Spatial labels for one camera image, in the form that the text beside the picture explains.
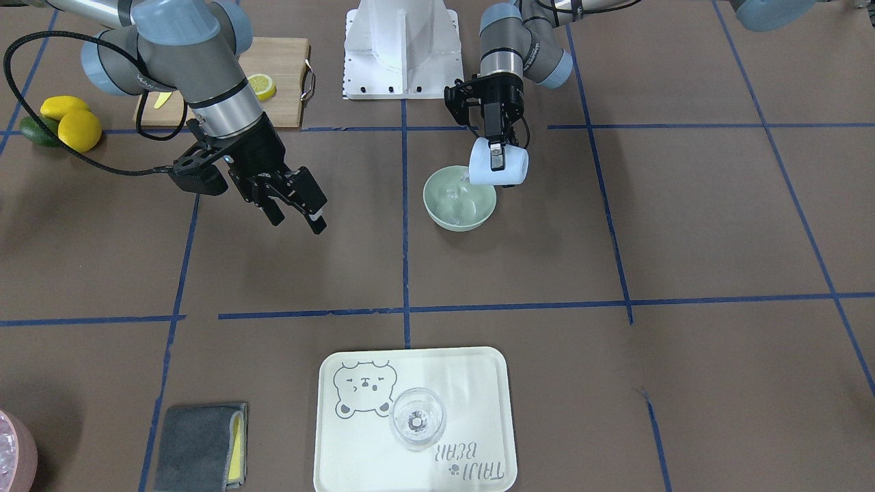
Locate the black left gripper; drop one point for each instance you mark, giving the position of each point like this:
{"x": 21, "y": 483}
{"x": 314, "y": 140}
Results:
{"x": 504, "y": 98}

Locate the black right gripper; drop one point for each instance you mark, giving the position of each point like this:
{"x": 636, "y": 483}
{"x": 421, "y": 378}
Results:
{"x": 259, "y": 150}

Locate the light blue plastic cup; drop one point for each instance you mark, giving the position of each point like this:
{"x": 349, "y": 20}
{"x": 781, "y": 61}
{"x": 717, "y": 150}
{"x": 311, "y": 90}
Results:
{"x": 493, "y": 164}

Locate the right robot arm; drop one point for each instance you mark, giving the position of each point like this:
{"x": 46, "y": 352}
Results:
{"x": 193, "y": 48}

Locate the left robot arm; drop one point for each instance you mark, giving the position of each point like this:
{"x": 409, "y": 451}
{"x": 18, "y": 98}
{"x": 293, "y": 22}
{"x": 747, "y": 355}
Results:
{"x": 517, "y": 42}

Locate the mint green bowl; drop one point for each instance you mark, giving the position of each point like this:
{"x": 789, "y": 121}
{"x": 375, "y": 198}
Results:
{"x": 454, "y": 203}

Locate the pink bowl of ice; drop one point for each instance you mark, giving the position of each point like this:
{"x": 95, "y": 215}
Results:
{"x": 19, "y": 455}

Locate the lemon half slice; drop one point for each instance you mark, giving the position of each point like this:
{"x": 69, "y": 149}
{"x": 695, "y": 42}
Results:
{"x": 263, "y": 85}

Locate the yellow plastic knife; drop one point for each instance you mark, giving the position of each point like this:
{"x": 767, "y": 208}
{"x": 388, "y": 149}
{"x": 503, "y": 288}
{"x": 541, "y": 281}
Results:
{"x": 161, "y": 99}

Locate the yellow lemon front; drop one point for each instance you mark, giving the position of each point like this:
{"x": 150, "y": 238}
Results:
{"x": 80, "y": 130}

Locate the yellow lemon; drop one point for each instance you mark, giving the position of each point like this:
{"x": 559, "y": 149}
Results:
{"x": 57, "y": 107}
{"x": 80, "y": 130}

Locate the yellow lemon rear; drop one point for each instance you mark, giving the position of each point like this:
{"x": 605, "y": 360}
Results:
{"x": 57, "y": 107}

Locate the clear wine glass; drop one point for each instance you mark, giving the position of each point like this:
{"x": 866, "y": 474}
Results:
{"x": 418, "y": 419}

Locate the green avocado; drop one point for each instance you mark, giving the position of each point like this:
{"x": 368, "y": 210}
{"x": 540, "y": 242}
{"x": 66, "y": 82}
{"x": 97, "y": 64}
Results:
{"x": 32, "y": 131}

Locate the cream bear tray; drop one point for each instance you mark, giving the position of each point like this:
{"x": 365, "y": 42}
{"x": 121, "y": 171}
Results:
{"x": 355, "y": 447}

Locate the grey folded cloth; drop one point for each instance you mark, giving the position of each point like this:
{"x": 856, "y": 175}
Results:
{"x": 203, "y": 448}

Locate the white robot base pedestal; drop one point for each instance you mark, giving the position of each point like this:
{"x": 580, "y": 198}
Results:
{"x": 401, "y": 50}

